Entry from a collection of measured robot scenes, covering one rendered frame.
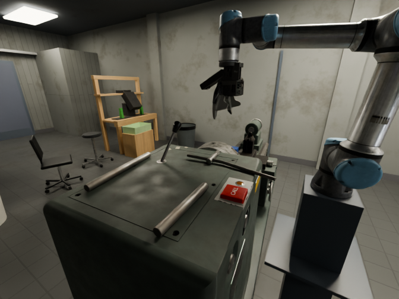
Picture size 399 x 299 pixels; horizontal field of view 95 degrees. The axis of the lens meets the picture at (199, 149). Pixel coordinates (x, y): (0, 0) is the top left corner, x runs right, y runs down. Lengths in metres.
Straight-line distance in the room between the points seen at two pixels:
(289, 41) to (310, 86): 3.15
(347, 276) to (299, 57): 3.43
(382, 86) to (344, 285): 0.79
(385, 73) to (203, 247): 0.66
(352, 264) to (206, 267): 0.95
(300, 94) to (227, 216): 3.64
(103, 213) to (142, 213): 0.09
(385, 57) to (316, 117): 3.29
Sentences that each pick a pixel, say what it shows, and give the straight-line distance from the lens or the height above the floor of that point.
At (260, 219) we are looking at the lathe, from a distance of 1.60.
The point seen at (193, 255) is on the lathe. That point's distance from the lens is 0.37.
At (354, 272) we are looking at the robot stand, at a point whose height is 0.75.
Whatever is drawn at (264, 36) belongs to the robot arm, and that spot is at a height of 1.68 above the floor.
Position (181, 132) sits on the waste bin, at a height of 0.48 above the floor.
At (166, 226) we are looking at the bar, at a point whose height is 1.27.
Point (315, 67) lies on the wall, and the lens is 3.97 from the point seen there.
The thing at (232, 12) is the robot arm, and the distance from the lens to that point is 0.75.
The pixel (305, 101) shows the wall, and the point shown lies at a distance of 3.98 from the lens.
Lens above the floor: 1.54
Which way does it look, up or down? 20 degrees down
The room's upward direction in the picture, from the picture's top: straight up
